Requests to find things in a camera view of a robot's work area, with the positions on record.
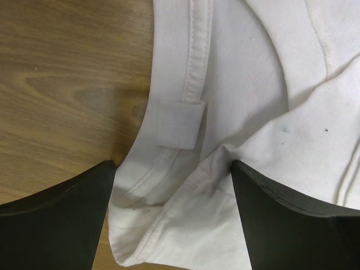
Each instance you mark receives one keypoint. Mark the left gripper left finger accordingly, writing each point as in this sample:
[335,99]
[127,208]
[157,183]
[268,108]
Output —
[59,227]

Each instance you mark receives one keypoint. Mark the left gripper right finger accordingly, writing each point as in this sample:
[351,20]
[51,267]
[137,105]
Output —
[286,229]

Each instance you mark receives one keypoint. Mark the white t shirt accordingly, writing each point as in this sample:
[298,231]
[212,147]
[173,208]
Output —
[274,84]

